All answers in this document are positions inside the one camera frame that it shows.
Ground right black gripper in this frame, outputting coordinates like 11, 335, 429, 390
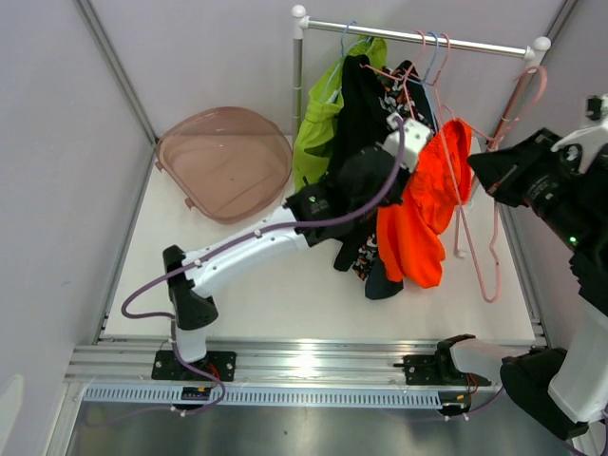
466, 125, 606, 253

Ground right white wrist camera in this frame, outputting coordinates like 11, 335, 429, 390
551, 94, 607, 174

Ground lime green shorts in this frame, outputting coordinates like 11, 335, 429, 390
292, 36, 388, 191

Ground pink hanger with navy shorts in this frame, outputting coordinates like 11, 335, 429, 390
426, 33, 450, 128

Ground grey slotted cable duct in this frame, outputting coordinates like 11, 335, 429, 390
83, 383, 443, 409

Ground pink hanger of orange shorts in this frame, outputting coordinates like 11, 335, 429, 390
427, 65, 547, 308

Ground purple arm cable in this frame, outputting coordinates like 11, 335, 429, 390
467, 384, 608, 456
120, 118, 407, 414

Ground orange shorts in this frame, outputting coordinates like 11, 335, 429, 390
376, 119, 472, 289

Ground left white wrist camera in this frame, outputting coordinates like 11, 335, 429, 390
382, 113, 432, 173

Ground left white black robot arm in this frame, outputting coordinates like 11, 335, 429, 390
162, 144, 422, 380

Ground white metal clothes rack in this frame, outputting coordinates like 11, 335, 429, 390
291, 5, 552, 136

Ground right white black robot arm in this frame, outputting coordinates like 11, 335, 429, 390
433, 126, 607, 440

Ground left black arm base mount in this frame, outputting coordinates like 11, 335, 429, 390
151, 350, 238, 382

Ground camouflage patterned shorts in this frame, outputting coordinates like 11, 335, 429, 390
339, 58, 437, 290

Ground aluminium extrusion rail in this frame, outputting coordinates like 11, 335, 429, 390
63, 337, 509, 385

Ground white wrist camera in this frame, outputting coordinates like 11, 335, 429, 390
382, 113, 432, 173
551, 94, 607, 174

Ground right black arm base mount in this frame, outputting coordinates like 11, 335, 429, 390
392, 334, 491, 387

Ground black shorts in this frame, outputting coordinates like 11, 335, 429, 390
328, 55, 410, 279

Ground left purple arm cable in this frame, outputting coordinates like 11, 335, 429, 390
120, 118, 407, 414

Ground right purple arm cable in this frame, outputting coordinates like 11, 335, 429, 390
467, 384, 608, 456

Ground translucent pink plastic basket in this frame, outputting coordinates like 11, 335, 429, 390
157, 106, 293, 224

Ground light blue hanger left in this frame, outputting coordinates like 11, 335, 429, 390
321, 20, 372, 104

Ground dark navy shorts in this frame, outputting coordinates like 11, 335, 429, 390
364, 258, 404, 300

